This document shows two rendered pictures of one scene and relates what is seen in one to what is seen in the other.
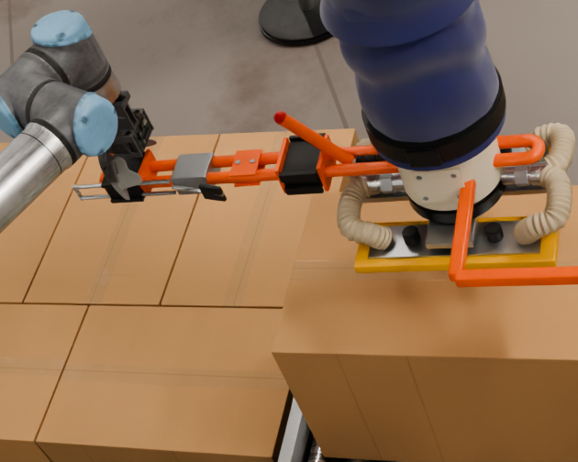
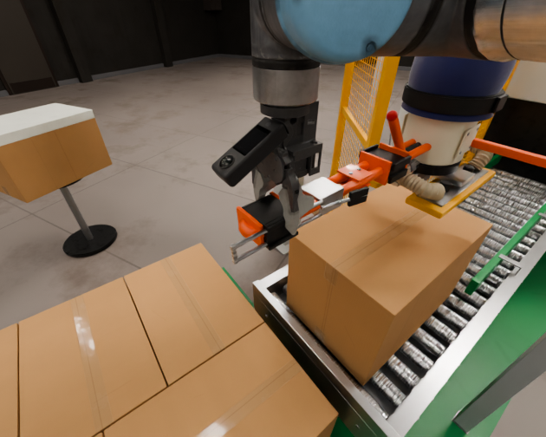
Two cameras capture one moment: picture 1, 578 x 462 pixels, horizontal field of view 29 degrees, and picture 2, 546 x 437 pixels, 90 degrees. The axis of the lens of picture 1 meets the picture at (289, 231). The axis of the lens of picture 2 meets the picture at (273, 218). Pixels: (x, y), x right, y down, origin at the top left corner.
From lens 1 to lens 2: 1.87 m
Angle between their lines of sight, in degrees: 50
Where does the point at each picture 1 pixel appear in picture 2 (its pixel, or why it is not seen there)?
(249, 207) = (178, 298)
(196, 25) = (22, 267)
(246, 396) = (284, 392)
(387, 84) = not seen: hidden behind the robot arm
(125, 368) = not seen: outside the picture
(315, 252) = (333, 254)
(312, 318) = (383, 283)
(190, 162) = (317, 186)
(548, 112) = (224, 234)
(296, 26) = (89, 246)
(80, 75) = not seen: hidden behind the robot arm
